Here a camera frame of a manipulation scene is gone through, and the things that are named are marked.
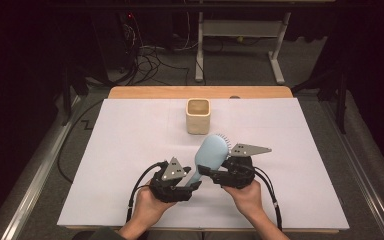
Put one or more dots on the aluminium floor rail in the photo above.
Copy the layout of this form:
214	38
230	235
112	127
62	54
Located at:
36	186
366	186

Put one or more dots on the beige square cup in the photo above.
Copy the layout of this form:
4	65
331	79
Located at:
198	125

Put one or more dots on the black metal stand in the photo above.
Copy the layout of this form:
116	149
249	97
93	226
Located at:
67	96
340	106

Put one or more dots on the light blue hairbrush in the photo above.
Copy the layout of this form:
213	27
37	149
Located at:
211	151

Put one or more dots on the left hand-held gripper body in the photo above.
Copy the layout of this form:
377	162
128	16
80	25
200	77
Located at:
166	190

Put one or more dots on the person's left hand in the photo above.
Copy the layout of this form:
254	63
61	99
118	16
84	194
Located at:
146	208

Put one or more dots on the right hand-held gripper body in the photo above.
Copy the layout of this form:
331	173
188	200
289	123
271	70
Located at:
238	175

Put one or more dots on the white table cover sheet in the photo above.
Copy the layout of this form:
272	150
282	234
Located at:
113	150

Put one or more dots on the white metal desk frame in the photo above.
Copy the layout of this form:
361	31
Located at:
240	28

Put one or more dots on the person's right hand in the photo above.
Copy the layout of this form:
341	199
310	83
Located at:
248	200

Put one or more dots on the dark round table grommet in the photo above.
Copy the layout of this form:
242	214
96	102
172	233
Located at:
235	97

